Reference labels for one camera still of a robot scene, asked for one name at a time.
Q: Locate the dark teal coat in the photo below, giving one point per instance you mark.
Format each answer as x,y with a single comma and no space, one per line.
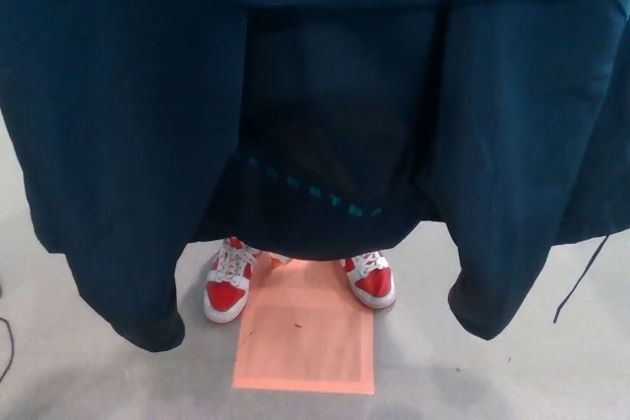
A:
123,120

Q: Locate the red white left sneaker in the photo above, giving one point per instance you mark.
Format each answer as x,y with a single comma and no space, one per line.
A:
374,284

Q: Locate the red white sneaker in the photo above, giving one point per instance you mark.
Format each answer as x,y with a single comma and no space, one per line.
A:
374,284
224,292

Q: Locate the red white right sneaker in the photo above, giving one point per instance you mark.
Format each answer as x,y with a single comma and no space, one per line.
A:
224,292

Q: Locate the orange rectangular floor mat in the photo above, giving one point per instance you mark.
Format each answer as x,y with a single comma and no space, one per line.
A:
305,341

